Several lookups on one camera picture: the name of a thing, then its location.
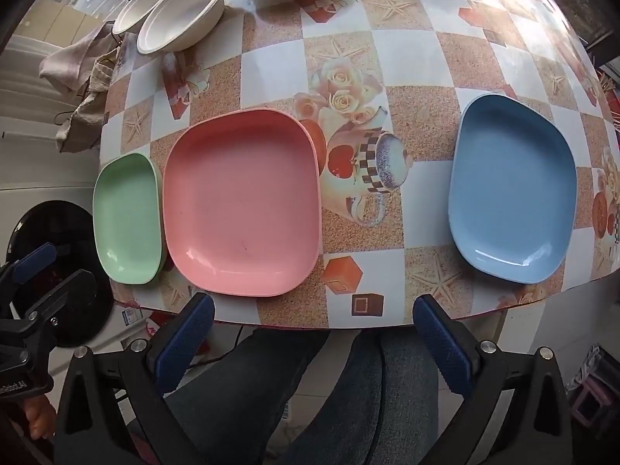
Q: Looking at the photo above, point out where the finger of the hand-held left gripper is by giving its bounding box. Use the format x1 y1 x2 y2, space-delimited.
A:
0 243 58 301
18 270 100 347

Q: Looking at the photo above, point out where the person's left hand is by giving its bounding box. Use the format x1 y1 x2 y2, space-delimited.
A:
26 392 57 439

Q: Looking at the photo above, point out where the beige cloth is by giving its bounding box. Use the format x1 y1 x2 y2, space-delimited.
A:
39 22 122 153

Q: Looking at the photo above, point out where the black cable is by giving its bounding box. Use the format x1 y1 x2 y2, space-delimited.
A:
184 324 245 369

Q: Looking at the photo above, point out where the pink stool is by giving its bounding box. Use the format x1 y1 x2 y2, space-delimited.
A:
564 373 611 439

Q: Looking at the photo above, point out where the green plate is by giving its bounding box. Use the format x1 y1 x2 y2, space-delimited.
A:
92 152 168 286

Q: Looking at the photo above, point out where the printed tablecloth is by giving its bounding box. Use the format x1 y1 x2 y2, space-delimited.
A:
99 0 620 330

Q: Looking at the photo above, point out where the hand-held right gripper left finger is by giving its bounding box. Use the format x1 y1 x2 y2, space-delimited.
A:
52 292 216 465

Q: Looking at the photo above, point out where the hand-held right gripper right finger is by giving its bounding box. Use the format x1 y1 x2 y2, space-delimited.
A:
413 293 572 465

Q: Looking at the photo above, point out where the pink plate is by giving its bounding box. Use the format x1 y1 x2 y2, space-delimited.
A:
162 109 327 297

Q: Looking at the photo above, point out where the blue plate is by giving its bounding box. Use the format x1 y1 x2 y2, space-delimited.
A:
447 92 579 286

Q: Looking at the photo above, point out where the person's right leg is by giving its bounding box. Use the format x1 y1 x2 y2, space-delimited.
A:
286 332 461 465

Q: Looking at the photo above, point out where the white bowl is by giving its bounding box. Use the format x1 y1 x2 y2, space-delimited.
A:
111 0 181 36
136 0 227 55

